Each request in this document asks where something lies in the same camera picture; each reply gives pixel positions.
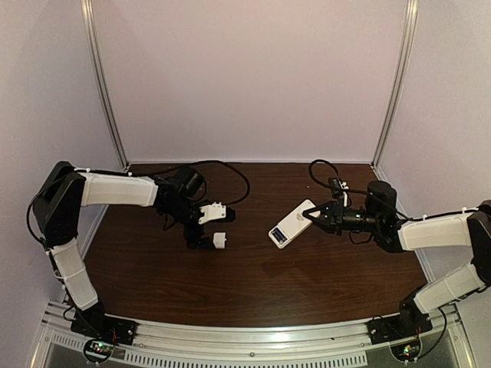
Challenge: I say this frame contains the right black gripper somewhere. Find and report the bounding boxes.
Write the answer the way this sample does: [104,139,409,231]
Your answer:
[304,199,382,237]

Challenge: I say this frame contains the white battery cover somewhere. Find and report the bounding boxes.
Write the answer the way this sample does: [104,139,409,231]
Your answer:
[213,232,227,249]

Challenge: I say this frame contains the white remote control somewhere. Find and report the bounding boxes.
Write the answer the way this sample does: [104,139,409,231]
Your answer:
[268,199,315,249]

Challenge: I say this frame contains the purple AAA battery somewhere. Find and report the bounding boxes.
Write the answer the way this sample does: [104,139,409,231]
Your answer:
[272,228,287,244]

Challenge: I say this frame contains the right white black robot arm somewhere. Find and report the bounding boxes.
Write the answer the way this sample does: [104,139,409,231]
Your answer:
[302,178,490,339]

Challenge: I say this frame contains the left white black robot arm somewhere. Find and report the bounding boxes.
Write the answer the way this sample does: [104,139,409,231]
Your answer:
[26,161,226,340]

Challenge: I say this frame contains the left round circuit board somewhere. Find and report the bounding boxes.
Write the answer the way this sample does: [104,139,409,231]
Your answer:
[82,339,115,365]

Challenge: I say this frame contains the round circuit board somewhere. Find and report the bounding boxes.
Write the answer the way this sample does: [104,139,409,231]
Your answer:
[389,340,422,363]
[82,339,115,365]

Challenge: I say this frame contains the right round circuit board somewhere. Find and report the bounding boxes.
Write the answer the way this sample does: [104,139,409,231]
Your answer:
[389,340,422,363]

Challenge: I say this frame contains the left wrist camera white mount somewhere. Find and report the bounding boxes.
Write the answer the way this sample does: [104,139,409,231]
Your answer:
[199,202,236,225]

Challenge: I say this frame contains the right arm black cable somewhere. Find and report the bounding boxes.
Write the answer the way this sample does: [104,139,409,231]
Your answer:
[309,159,369,195]

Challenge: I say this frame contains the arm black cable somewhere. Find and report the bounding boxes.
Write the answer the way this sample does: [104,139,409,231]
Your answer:
[26,159,251,246]
[309,159,369,195]

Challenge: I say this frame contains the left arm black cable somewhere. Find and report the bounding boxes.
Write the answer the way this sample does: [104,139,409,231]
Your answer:
[26,159,251,246]

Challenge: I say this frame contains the curved aluminium front rail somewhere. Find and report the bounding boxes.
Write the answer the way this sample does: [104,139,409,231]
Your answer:
[30,301,473,368]

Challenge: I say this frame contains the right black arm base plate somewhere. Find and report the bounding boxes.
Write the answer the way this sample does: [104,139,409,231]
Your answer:
[365,314,433,345]

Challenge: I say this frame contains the right aluminium frame post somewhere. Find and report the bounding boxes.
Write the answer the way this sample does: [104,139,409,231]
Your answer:
[371,0,419,169]

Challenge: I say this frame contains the aluminium frame post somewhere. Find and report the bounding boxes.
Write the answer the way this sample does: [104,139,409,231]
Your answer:
[81,0,130,169]
[371,0,419,169]

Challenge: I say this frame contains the left aluminium frame post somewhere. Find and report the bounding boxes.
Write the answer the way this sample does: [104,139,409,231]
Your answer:
[81,0,130,169]

